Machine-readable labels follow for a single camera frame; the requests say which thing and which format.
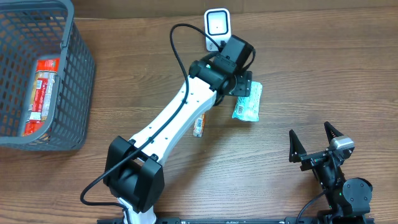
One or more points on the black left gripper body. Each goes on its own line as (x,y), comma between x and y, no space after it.
(244,83)

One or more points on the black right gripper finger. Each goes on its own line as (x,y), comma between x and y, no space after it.
(331,131)
(296,151)

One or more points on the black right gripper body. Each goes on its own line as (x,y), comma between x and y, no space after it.
(315,158)

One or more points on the teal wet wipes pack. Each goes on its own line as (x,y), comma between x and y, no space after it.
(247,108)

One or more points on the orange Kleenex tissue pack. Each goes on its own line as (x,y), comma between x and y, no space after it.
(199,126)

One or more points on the orange red noodle packet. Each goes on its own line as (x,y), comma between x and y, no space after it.
(40,97)

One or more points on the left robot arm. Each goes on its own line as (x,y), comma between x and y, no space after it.
(135,166)

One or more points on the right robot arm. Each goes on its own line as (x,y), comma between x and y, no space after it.
(348,199)

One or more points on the white barcode scanner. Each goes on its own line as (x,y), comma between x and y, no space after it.
(217,23)

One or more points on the grey plastic mesh basket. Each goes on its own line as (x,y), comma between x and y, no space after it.
(40,30)

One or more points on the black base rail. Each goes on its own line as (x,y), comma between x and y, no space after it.
(286,220)

